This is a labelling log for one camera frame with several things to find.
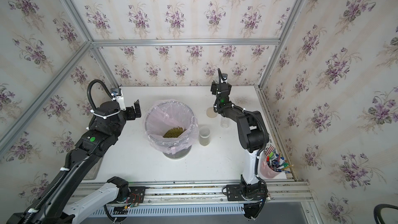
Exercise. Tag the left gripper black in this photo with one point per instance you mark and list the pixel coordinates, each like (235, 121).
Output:
(130, 115)

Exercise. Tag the beige jar lid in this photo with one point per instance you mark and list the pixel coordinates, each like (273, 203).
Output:
(210, 113)

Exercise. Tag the clear jar with mung beans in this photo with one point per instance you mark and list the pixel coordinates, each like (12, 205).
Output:
(224, 122)

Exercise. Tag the jar with beige lid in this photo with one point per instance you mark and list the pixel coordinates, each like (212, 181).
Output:
(224, 78)

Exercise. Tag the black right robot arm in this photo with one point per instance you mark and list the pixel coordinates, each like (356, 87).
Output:
(252, 135)

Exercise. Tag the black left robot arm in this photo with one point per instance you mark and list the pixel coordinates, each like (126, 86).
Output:
(51, 206)

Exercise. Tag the mung beans in bin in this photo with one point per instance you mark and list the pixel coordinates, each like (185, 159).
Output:
(174, 133)

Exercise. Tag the mesh bin with plastic bag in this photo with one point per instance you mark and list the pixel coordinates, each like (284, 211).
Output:
(168, 114)

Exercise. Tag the pink pen holder cup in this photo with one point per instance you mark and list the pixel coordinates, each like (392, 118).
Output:
(266, 171)

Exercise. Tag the pens in holder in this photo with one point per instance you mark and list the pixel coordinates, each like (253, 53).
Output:
(278, 163)

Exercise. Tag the aluminium frame crossbar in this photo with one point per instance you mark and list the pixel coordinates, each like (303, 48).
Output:
(185, 42)

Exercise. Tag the aluminium frame post left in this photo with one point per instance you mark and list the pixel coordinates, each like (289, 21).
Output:
(82, 28)

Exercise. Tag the aluminium frame post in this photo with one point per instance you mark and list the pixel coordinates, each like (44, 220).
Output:
(283, 39)
(82, 28)

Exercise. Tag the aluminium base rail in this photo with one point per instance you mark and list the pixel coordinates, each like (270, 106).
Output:
(208, 198)

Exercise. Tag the aluminium frame post right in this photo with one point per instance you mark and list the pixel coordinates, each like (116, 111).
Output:
(283, 39)

